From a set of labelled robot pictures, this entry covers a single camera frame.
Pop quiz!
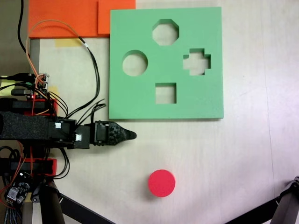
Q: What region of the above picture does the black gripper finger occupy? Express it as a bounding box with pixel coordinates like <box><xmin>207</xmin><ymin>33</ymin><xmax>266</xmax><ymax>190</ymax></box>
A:
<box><xmin>107</xmin><ymin>121</ymin><xmax>128</xmax><ymax>147</ymax></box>
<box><xmin>126</xmin><ymin>128</ymin><xmax>137</xmax><ymax>141</ymax></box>

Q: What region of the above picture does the red cylinder block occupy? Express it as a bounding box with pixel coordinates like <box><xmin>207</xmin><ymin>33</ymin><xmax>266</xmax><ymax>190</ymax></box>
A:
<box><xmin>148</xmin><ymin>169</ymin><xmax>176</xmax><ymax>198</ymax></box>

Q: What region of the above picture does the large flat orange block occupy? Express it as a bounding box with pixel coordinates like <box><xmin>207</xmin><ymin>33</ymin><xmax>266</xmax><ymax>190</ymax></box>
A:
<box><xmin>28</xmin><ymin>0</ymin><xmax>110</xmax><ymax>39</ymax></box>

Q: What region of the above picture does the green shape sorting board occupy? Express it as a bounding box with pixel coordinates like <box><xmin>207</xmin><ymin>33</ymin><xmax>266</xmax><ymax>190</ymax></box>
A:
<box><xmin>108</xmin><ymin>7</ymin><xmax>224</xmax><ymax>121</ymax></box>

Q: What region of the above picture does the black tripod strut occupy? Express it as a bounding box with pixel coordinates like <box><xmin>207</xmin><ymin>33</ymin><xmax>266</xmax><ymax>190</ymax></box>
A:
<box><xmin>58</xmin><ymin>193</ymin><xmax>116</xmax><ymax>224</ymax></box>
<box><xmin>224</xmin><ymin>198</ymin><xmax>281</xmax><ymax>224</ymax></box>

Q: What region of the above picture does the dark tripod leg tube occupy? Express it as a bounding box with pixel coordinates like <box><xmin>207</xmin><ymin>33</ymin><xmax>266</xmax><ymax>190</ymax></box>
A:
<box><xmin>39</xmin><ymin>183</ymin><xmax>65</xmax><ymax>224</ymax></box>

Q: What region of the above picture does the yellow tape strip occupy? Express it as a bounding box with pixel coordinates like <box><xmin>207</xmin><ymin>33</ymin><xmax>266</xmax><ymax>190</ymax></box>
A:
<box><xmin>55</xmin><ymin>39</ymin><xmax>82</xmax><ymax>48</ymax></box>

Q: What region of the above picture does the black power converter board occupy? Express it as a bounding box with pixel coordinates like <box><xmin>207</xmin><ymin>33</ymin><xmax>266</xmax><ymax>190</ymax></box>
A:
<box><xmin>4</xmin><ymin>172</ymin><xmax>32</xmax><ymax>207</ymax></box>

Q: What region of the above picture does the yellow sticky note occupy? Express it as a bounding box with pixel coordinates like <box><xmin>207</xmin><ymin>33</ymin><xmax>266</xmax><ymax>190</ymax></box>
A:
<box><xmin>0</xmin><ymin>80</ymin><xmax>16</xmax><ymax>96</ymax></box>

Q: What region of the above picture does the black tripod leg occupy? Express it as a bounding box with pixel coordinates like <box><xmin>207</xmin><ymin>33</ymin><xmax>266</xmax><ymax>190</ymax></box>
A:
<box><xmin>272</xmin><ymin>175</ymin><xmax>299</xmax><ymax>224</ymax></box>

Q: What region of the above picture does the thin black wire pair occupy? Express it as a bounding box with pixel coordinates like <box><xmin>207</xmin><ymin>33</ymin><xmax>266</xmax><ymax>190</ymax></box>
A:
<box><xmin>66</xmin><ymin>36</ymin><xmax>101</xmax><ymax>117</ymax></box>

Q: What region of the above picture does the circuit board with wires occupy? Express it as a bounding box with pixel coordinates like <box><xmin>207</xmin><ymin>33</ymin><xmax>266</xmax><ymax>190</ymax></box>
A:
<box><xmin>27</xmin><ymin>73</ymin><xmax>51</xmax><ymax>99</ymax></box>

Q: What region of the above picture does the black USB cable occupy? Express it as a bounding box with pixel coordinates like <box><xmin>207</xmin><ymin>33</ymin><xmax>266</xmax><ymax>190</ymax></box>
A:
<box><xmin>0</xmin><ymin>73</ymin><xmax>36</xmax><ymax>83</ymax></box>

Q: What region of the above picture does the thin orange wire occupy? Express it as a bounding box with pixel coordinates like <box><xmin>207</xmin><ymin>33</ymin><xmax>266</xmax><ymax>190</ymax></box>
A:
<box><xmin>25</xmin><ymin>19</ymin><xmax>82</xmax><ymax>86</ymax></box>

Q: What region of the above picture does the multicolour wire bundle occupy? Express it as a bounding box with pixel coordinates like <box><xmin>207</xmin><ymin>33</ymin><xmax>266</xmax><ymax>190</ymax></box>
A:
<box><xmin>1</xmin><ymin>207</ymin><xmax>23</xmax><ymax>224</ymax></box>

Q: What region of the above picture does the thick black cable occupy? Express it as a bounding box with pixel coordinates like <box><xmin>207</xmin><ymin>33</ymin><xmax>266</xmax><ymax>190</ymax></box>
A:
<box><xmin>18</xmin><ymin>0</ymin><xmax>27</xmax><ymax>54</ymax></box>

